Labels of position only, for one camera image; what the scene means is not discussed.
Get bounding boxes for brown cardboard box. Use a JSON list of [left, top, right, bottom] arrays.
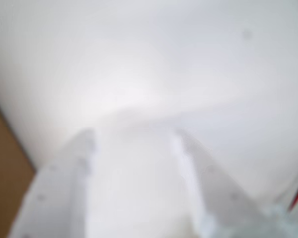
[[0, 94, 37, 238]]

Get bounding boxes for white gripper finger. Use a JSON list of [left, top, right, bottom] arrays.
[[170, 128, 279, 238], [8, 128, 97, 238]]

